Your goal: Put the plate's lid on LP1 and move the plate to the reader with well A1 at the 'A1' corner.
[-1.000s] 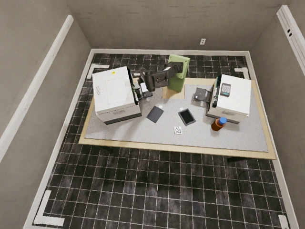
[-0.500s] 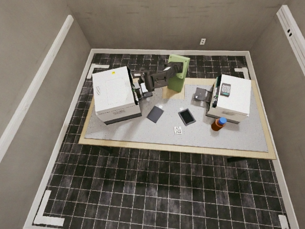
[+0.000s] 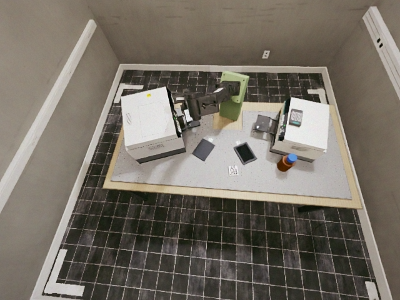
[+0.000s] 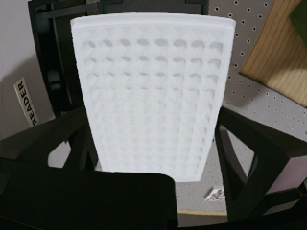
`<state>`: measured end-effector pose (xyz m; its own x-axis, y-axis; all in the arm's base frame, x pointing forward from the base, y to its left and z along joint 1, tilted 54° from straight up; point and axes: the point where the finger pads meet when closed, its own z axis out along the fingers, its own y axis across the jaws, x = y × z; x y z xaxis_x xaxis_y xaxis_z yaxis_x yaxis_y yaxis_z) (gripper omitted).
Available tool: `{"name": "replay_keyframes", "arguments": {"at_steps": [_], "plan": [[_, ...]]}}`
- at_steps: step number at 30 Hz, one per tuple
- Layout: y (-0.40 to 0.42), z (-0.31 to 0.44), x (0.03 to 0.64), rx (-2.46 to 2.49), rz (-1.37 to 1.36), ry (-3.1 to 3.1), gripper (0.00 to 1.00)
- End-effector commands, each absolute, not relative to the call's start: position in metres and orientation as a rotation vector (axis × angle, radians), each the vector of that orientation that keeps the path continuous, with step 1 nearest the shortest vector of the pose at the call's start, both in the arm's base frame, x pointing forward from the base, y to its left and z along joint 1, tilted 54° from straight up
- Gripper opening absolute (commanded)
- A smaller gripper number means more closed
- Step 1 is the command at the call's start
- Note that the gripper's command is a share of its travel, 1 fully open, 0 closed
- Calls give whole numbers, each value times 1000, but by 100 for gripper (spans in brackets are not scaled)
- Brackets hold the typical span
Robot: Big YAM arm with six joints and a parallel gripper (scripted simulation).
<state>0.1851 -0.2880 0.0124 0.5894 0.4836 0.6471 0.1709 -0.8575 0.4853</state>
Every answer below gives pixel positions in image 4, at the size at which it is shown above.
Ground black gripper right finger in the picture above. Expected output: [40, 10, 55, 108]
[214, 106, 307, 222]

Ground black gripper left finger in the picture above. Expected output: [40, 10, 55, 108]
[0, 105, 91, 170]

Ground brown bottle with blue cap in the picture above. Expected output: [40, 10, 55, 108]
[298, 182, 307, 196]

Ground white multi-well plate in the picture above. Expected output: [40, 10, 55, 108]
[70, 12, 236, 182]

